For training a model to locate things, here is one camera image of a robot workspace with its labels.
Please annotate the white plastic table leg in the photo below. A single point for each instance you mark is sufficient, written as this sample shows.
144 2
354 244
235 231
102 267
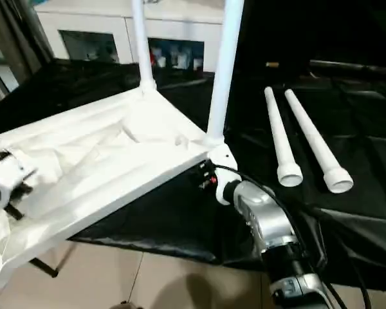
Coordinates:
280 135
315 141
141 45
224 64

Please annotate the white plastic table top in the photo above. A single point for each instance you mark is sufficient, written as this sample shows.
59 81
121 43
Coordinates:
103 161

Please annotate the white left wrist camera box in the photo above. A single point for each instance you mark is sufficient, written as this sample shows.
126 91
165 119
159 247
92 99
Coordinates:
9 172

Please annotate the black work mat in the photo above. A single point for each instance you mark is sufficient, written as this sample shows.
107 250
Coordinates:
180 219

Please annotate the small yellow tag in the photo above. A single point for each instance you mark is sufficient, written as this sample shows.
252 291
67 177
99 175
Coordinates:
272 64

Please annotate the white sideboard with glass doors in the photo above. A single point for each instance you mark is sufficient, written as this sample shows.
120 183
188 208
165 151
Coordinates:
128 22

